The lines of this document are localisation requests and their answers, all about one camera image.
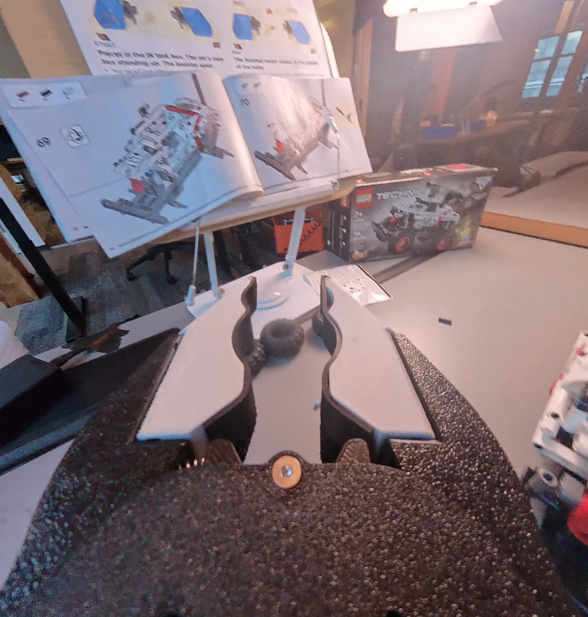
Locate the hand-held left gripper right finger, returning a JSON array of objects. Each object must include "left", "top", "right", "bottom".
[{"left": 316, "top": 276, "right": 439, "bottom": 463}]

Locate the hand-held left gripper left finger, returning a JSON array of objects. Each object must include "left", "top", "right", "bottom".
[{"left": 135, "top": 278, "right": 258, "bottom": 463}]

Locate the black knobby toy tyre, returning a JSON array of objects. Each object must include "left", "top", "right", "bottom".
[
  {"left": 260, "top": 317, "right": 306, "bottom": 365},
  {"left": 246, "top": 343, "right": 270, "bottom": 379}
]

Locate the white brick-built truck model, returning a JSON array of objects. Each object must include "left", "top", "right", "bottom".
[{"left": 524, "top": 331, "right": 588, "bottom": 617}]

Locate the instruction booklet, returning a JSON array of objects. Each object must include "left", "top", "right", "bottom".
[{"left": 0, "top": 70, "right": 374, "bottom": 259}]

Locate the grey desk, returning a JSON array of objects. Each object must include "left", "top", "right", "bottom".
[{"left": 0, "top": 227, "right": 588, "bottom": 617}]

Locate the white sticker sheet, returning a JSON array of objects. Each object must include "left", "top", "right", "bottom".
[{"left": 328, "top": 263, "right": 393, "bottom": 307}]

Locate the white book stand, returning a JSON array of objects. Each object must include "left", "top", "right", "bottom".
[{"left": 183, "top": 179, "right": 372, "bottom": 319}]

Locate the black office chair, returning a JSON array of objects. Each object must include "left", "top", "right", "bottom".
[{"left": 125, "top": 241, "right": 213, "bottom": 282}]

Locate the orange box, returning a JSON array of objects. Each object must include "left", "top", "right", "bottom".
[{"left": 273, "top": 208, "right": 333, "bottom": 256}]

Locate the toy truck set box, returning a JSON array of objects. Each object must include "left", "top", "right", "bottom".
[{"left": 328, "top": 164, "right": 499, "bottom": 263}]

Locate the wood-edged grey table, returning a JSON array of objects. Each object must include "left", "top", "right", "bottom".
[{"left": 482, "top": 150, "right": 588, "bottom": 253}]

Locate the printed instruction sheet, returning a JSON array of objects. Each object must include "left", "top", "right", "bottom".
[{"left": 61, "top": 0, "right": 335, "bottom": 80}]

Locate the bright ceiling light panel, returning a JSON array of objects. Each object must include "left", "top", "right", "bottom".
[{"left": 383, "top": 0, "right": 507, "bottom": 54}]

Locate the paned window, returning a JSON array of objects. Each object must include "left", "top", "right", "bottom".
[{"left": 521, "top": 29, "right": 588, "bottom": 102}]

